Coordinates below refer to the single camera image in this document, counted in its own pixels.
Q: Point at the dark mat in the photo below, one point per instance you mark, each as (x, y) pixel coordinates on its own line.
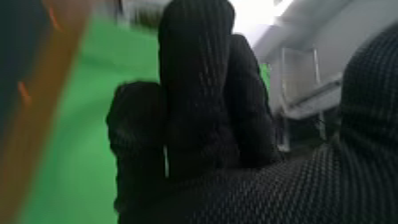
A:
(18, 50)

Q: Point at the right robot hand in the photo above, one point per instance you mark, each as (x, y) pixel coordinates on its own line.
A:
(201, 100)

